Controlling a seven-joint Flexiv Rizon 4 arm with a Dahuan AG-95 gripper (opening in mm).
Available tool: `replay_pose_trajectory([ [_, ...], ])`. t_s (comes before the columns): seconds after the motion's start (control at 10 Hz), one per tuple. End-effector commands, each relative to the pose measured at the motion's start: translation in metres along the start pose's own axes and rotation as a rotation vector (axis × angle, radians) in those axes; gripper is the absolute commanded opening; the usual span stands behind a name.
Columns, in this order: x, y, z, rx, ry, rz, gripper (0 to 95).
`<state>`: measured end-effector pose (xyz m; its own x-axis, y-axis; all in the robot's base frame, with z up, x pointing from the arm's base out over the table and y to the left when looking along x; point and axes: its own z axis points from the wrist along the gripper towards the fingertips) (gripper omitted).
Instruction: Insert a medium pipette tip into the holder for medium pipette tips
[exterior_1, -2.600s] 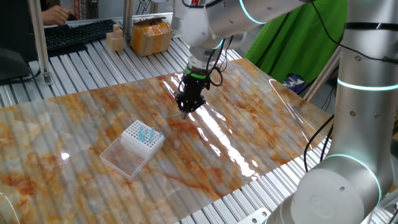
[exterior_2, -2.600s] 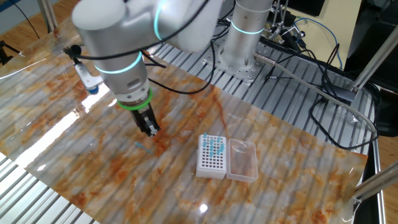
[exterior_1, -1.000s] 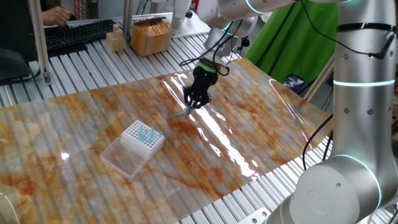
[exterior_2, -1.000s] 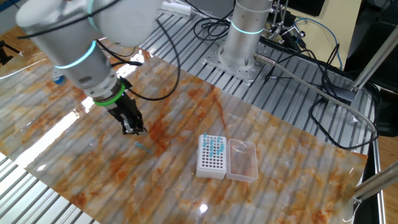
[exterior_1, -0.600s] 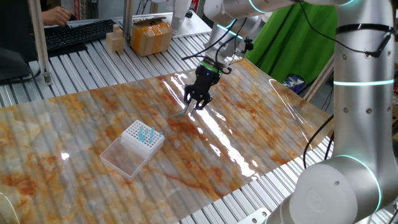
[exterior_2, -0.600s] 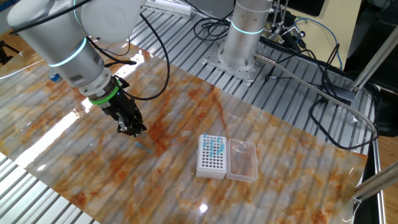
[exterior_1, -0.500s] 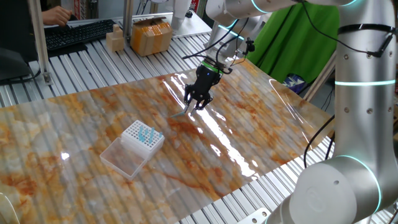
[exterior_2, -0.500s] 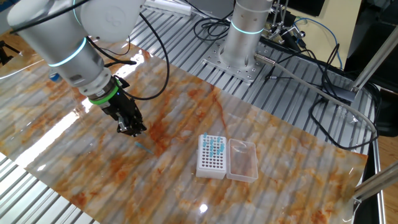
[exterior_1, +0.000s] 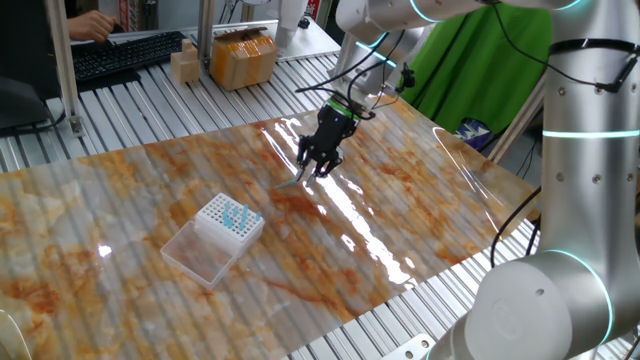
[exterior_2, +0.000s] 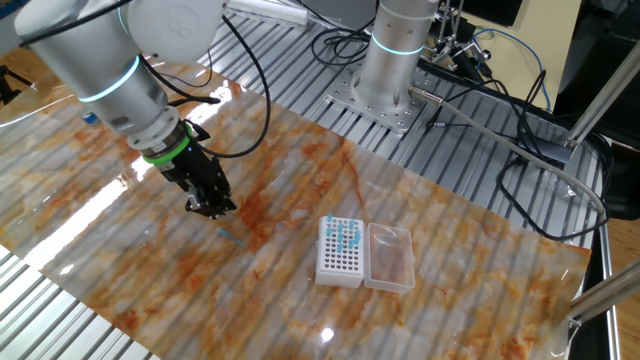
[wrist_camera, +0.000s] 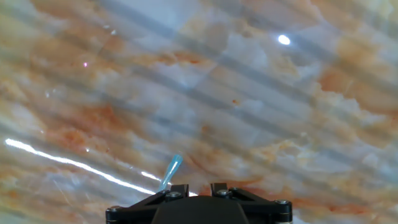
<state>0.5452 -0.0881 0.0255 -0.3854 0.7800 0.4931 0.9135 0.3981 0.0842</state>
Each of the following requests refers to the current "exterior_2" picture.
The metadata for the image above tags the coiled black cable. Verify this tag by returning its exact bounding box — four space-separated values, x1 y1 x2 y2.
308 25 374 69

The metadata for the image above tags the thin black cable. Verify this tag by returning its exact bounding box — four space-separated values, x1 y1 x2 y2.
424 69 551 151

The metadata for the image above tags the marble pattern plastic sheet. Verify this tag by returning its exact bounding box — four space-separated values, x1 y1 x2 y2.
0 47 594 360

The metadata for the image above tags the blue cable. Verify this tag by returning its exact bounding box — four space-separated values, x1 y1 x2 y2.
472 27 552 112

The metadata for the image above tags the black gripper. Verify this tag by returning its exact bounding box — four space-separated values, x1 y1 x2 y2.
158 143 238 220

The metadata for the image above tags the black tripod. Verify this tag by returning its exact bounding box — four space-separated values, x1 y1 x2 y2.
0 64 34 107

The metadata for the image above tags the black looped cable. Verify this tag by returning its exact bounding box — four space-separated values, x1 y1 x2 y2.
497 154 611 242

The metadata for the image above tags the black screen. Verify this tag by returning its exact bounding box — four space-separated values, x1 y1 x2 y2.
459 0 525 28

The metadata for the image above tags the white pipette tip rack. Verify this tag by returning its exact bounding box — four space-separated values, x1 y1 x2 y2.
314 214 366 290

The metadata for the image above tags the thick grey cable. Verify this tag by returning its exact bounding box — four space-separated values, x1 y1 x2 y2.
408 84 609 217

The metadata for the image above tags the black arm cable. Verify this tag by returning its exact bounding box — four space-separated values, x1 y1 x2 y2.
139 14 273 160

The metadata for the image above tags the aluminium frame post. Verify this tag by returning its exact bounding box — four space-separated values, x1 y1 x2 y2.
568 259 640 326
564 39 640 150

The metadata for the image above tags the clear plastic rack lid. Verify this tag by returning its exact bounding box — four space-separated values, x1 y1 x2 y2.
363 222 417 295

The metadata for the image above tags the black cabinet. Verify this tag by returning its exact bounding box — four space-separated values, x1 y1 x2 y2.
553 0 640 151

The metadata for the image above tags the metal clamp mount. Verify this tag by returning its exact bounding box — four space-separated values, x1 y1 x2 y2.
428 0 494 72

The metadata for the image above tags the grey adapter box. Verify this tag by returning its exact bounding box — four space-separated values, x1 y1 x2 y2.
535 138 575 165

